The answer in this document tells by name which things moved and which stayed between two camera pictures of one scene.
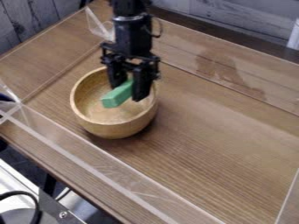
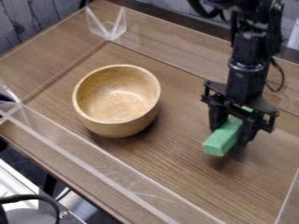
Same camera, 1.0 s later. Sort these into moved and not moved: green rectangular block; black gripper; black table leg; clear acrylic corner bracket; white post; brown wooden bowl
Moved: black gripper; green rectangular block
Not moved: clear acrylic corner bracket; white post; black table leg; brown wooden bowl
